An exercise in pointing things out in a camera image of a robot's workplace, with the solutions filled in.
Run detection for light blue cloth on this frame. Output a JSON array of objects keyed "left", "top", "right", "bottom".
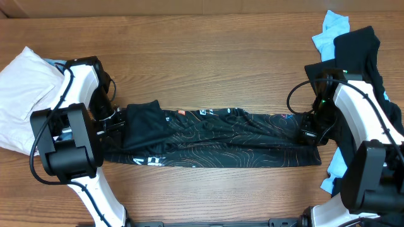
[{"left": 312, "top": 10, "right": 350, "bottom": 62}]

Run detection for black garment pile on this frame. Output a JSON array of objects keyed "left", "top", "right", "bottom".
[{"left": 304, "top": 26, "right": 404, "bottom": 227}]

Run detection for left black cable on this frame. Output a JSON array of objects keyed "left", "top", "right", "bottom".
[{"left": 29, "top": 62, "right": 117, "bottom": 227}]

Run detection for black orange patterned jersey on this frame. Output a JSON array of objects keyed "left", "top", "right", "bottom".
[{"left": 104, "top": 100, "right": 321, "bottom": 168}]

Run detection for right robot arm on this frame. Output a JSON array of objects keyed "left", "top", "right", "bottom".
[{"left": 295, "top": 69, "right": 403, "bottom": 226}]

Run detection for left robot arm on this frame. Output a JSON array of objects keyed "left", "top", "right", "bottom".
[{"left": 30, "top": 56, "right": 134, "bottom": 226}]

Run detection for beige folded trousers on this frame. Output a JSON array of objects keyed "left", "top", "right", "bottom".
[{"left": 1, "top": 47, "right": 64, "bottom": 155}]

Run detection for right black cable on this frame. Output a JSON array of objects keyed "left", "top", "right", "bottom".
[{"left": 286, "top": 77, "right": 404, "bottom": 158}]

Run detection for blue denim jeans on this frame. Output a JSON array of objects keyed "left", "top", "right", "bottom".
[{"left": 44, "top": 59, "right": 66, "bottom": 74}]

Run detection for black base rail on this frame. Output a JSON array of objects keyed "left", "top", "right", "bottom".
[{"left": 128, "top": 206, "right": 313, "bottom": 227}]

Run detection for black cable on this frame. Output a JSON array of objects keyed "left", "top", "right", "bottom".
[
  {"left": 286, "top": 77, "right": 404, "bottom": 158},
  {"left": 29, "top": 62, "right": 117, "bottom": 227}
]

